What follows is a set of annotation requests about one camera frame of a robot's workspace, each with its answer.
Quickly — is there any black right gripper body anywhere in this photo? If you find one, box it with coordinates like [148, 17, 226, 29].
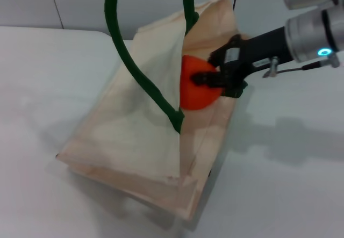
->
[219, 26, 294, 82]

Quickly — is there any orange fruit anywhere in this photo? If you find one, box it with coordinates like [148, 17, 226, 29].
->
[178, 55, 224, 112]

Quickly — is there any cream handbag with green handles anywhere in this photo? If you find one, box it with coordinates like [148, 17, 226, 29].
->
[55, 0, 253, 224]

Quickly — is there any small silver wrist bracket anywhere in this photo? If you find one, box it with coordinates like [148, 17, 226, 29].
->
[262, 56, 280, 79]

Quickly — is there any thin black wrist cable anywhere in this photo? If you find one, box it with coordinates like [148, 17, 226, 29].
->
[276, 60, 329, 75]

